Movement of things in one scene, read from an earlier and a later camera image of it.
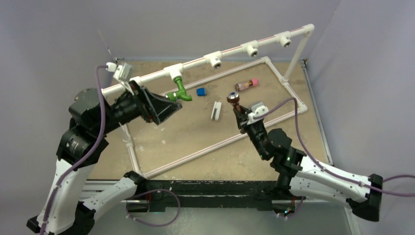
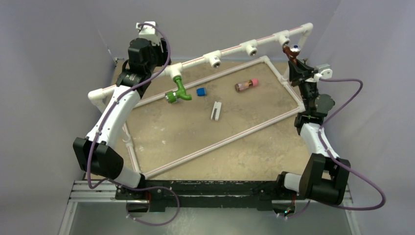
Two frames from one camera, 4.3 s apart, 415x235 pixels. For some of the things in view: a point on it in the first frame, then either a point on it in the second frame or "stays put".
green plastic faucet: x=180 y=93 stays put
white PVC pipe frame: x=215 y=59 stays put
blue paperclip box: x=200 y=91 stays put
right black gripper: x=242 y=119 → x=299 y=73
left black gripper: x=162 y=107 → x=162 y=52
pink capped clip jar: x=252 y=82 stays put
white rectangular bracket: x=216 y=111 stays put
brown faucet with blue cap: x=233 y=98 → x=291 y=51
